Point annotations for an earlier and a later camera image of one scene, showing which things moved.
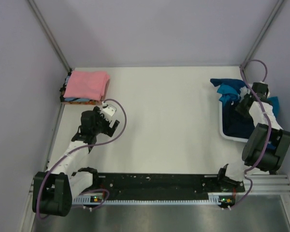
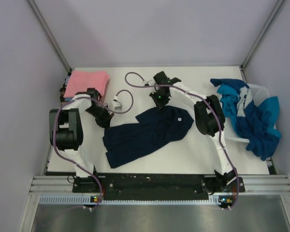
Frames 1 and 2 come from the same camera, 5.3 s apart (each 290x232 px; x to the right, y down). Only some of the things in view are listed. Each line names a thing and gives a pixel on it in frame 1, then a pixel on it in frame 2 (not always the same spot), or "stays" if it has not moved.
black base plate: (124, 186) stays
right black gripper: (239, 107) → (160, 105)
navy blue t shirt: (234, 124) → (155, 128)
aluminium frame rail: (268, 184) stays
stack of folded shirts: (84, 87) stays
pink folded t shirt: (89, 84) stays
